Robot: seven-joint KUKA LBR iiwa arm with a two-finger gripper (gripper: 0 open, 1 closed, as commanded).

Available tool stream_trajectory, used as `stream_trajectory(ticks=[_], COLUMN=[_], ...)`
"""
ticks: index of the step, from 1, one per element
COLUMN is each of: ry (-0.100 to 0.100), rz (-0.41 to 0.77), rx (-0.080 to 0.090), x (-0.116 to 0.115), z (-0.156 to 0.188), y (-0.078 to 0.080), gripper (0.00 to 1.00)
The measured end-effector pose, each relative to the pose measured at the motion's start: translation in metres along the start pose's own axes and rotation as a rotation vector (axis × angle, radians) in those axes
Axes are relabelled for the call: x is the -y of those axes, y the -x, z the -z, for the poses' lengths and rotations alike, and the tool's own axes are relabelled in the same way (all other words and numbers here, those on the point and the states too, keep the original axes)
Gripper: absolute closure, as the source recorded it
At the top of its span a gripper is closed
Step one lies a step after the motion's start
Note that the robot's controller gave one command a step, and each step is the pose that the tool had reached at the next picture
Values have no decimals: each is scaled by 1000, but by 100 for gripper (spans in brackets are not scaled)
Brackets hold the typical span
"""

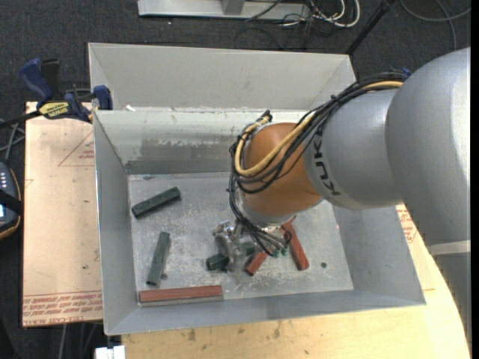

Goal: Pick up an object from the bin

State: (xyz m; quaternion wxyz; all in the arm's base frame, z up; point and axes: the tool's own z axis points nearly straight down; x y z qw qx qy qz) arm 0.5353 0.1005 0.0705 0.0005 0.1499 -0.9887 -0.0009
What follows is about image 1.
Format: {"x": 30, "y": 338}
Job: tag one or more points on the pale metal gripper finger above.
{"x": 223, "y": 231}
{"x": 232, "y": 256}

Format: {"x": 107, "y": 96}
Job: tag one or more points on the dark green flat block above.
{"x": 156, "y": 202}
{"x": 158, "y": 259}
{"x": 216, "y": 262}

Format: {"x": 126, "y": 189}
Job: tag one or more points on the red-brown flat block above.
{"x": 256, "y": 263}
{"x": 180, "y": 294}
{"x": 298, "y": 251}

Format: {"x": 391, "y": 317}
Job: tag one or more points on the grey metal bin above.
{"x": 194, "y": 80}

